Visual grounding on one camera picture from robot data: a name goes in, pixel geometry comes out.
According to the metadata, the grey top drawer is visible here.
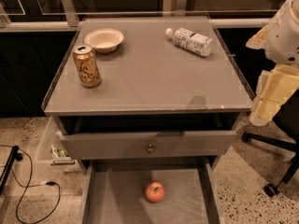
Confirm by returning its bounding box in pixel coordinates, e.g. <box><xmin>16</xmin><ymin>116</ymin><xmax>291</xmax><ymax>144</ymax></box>
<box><xmin>54</xmin><ymin>113</ymin><xmax>236</xmax><ymax>161</ymax></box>

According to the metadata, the clear plastic water bottle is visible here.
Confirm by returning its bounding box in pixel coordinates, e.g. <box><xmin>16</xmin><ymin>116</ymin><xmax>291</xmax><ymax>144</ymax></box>
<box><xmin>165</xmin><ymin>28</ymin><xmax>213</xmax><ymax>57</ymax></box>

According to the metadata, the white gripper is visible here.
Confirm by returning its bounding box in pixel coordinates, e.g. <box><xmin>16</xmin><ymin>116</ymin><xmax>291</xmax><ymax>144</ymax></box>
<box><xmin>246</xmin><ymin>0</ymin><xmax>299</xmax><ymax>126</ymax></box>

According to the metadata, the white paper bowl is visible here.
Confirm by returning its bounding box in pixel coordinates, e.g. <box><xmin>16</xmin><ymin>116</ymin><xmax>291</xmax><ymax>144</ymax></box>
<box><xmin>84</xmin><ymin>28</ymin><xmax>124</xmax><ymax>54</ymax></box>

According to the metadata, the black office chair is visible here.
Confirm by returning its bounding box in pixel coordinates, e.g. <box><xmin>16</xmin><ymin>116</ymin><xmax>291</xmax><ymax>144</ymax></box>
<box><xmin>242</xmin><ymin>91</ymin><xmax>299</xmax><ymax>197</ymax></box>

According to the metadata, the grey drawer cabinet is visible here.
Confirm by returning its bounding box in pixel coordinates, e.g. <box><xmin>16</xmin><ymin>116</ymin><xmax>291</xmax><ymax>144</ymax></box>
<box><xmin>41</xmin><ymin>15</ymin><xmax>256</xmax><ymax>175</ymax></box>

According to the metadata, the red apple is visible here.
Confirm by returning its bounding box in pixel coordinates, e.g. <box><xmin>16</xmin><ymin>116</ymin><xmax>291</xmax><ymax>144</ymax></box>
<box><xmin>146</xmin><ymin>181</ymin><xmax>165</xmax><ymax>203</ymax></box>

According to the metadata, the black stand leg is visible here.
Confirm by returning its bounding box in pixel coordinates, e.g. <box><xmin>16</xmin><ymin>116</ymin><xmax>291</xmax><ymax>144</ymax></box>
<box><xmin>0</xmin><ymin>146</ymin><xmax>19</xmax><ymax>194</ymax></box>

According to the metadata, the clear plastic storage bin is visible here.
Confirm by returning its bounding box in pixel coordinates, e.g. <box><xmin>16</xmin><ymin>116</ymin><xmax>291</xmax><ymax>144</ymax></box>
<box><xmin>36</xmin><ymin>118</ymin><xmax>81</xmax><ymax>172</ymax></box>

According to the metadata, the gold soda can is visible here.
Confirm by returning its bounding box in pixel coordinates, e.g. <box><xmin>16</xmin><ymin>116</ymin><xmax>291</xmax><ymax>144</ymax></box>
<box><xmin>73</xmin><ymin>45</ymin><xmax>102</xmax><ymax>88</ymax></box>

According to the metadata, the grey open middle drawer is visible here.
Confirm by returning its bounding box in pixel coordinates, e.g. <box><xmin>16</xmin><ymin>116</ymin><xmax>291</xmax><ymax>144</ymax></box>
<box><xmin>79</xmin><ymin>161</ymin><xmax>225</xmax><ymax>224</ymax></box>

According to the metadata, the metal window rail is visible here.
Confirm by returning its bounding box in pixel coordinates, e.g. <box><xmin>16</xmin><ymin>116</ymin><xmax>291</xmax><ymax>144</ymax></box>
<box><xmin>0</xmin><ymin>0</ymin><xmax>299</xmax><ymax>34</ymax></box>

